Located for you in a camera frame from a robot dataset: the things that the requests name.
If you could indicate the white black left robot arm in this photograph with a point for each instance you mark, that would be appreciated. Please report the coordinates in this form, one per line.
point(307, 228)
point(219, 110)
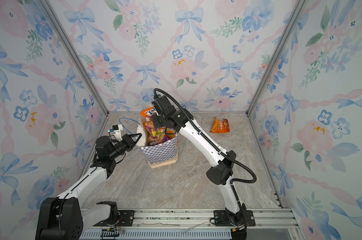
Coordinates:
point(62, 218)

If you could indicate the aluminium corner post left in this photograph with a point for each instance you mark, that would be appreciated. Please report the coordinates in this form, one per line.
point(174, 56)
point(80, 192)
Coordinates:
point(73, 55)

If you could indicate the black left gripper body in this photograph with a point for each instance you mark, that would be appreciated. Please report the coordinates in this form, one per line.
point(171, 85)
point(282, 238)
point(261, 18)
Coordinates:
point(122, 148)

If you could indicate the orange snack packet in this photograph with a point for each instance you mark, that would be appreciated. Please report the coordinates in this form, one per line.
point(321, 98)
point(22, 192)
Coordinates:
point(220, 126)

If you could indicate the aluminium corner post right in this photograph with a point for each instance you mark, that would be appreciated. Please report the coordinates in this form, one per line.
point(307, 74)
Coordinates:
point(275, 57)

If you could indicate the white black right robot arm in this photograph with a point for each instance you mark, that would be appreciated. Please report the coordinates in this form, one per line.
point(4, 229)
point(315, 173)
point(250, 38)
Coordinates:
point(225, 170)

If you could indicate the metal base rail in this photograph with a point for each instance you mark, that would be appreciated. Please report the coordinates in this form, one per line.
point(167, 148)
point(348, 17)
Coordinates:
point(184, 224)

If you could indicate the orange fruit candy pack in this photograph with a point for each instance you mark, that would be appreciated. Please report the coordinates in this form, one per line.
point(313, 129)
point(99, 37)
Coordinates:
point(148, 113)

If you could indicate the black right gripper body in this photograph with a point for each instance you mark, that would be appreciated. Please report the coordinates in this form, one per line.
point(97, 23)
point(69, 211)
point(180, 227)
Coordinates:
point(158, 123)

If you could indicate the aluminium corner post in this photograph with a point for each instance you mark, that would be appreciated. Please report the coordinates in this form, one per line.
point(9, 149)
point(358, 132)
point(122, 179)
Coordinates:
point(73, 55)
point(275, 57)

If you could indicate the yellow mango gummy bag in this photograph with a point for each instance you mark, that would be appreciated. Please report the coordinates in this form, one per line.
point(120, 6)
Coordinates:
point(170, 134)

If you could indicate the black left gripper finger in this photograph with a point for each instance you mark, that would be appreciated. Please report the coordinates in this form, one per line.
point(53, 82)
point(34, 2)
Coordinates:
point(132, 137)
point(131, 143)

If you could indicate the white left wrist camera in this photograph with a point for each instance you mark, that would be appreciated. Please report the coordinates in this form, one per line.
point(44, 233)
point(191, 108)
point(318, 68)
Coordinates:
point(116, 132)

